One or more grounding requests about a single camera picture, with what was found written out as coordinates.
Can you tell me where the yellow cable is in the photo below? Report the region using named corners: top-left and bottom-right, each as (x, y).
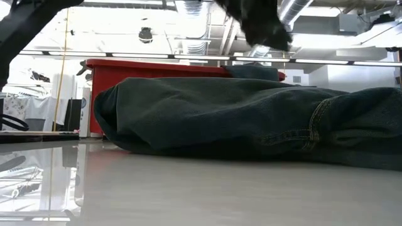
top-left (52, 8), bottom-right (70, 132)

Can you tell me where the silver smooth ventilation duct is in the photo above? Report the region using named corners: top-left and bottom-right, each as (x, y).
top-left (251, 0), bottom-right (315, 58)

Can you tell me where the LED light bar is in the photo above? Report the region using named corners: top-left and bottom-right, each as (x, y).
top-left (18, 49), bottom-right (402, 68)

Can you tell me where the clear spray bottle grey trigger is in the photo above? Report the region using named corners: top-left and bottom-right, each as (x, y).
top-left (76, 59), bottom-right (95, 138)

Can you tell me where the red plastic bin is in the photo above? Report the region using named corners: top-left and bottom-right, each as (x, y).
top-left (84, 58), bottom-right (286, 138)

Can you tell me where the black speaker box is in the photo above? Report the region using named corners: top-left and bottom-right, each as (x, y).
top-left (63, 99), bottom-right (83, 132)

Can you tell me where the black garment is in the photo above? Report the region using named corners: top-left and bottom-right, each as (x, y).
top-left (221, 63), bottom-right (280, 82)

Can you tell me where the dark teal garment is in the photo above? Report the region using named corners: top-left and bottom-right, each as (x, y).
top-left (93, 77), bottom-right (402, 172)

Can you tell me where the black overhead camera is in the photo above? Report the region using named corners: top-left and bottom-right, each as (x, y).
top-left (138, 26), bottom-right (155, 45)

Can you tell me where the white hanging cloth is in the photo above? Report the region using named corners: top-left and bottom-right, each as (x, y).
top-left (2, 95), bottom-right (68, 132)

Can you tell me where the black cable loop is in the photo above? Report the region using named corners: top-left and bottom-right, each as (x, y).
top-left (0, 112), bottom-right (30, 132)

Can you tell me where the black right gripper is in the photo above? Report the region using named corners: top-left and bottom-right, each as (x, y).
top-left (215, 0), bottom-right (293, 53)

